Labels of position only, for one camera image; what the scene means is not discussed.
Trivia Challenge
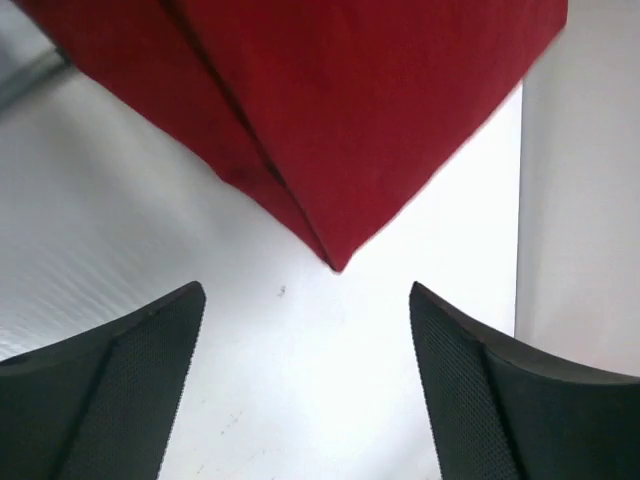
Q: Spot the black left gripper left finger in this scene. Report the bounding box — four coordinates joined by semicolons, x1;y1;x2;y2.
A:
1;282;205;480

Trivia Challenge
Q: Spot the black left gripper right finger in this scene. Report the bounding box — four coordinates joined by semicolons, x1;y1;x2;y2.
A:
409;283;639;479

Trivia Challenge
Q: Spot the dark red t shirt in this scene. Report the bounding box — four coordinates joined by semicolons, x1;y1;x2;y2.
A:
22;0;568;271

